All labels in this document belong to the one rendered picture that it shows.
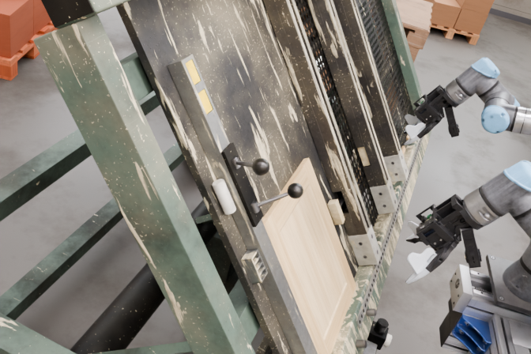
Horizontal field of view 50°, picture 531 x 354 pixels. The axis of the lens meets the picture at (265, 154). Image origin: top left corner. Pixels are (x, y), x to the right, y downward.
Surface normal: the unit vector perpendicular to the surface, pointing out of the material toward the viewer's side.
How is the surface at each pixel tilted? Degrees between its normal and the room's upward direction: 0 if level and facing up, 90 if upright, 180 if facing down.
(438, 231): 90
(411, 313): 0
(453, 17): 90
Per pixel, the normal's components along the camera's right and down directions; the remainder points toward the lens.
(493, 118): -0.41, 0.43
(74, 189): 0.22, -0.81
